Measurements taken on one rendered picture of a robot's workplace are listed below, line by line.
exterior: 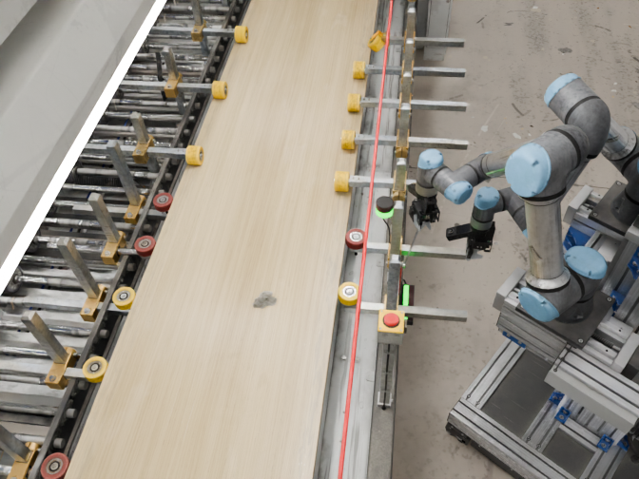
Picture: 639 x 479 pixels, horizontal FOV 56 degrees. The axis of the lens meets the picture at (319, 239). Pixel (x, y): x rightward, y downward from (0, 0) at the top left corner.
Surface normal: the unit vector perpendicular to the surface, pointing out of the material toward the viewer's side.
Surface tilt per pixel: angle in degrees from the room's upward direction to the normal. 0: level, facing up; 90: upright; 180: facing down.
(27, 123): 61
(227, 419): 0
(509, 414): 0
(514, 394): 0
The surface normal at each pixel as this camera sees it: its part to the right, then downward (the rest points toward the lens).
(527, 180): -0.84, 0.37
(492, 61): -0.04, -0.63
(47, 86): 0.84, -0.25
